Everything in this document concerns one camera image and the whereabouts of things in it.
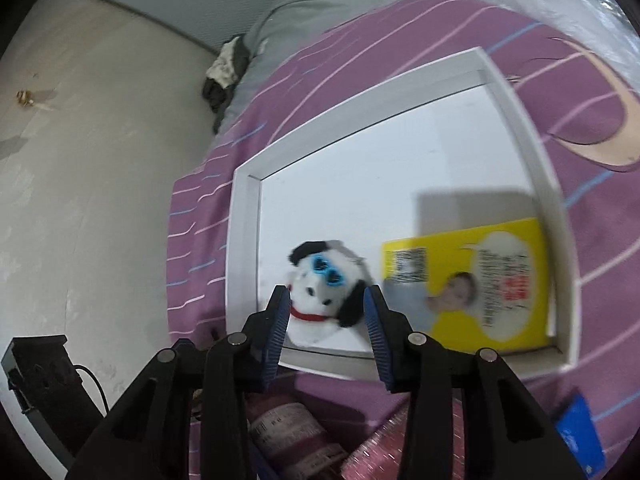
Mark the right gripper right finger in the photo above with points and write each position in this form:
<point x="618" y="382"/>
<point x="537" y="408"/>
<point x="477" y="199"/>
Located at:
<point x="388" y="332"/>

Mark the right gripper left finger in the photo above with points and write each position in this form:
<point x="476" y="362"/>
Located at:
<point x="266" y="331"/>

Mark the white plush dog toy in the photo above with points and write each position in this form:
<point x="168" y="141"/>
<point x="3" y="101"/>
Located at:
<point x="326" y="286"/>

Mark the purple white tissue pack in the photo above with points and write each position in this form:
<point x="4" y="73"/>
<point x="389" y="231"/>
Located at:
<point x="290" y="439"/>

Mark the yellow tissue pack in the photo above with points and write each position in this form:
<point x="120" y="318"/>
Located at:
<point x="481" y="287"/>

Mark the pink glitter sponge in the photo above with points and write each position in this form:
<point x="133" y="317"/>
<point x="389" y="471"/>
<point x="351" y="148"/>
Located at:
<point x="379" y="456"/>

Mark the blue pouch with back text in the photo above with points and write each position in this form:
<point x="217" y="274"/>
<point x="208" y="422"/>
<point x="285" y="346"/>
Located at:
<point x="575" y="425"/>

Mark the white shallow box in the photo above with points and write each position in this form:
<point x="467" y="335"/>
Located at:
<point x="444" y="147"/>

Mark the dark crumpled clothes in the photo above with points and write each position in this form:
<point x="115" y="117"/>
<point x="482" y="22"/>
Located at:
<point x="225" y="73"/>

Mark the purple striped blanket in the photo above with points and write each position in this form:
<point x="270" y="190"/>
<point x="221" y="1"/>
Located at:
<point x="588" y="120"/>

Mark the clear plastic bag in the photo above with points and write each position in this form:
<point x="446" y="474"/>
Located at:
<point x="550" y="5"/>

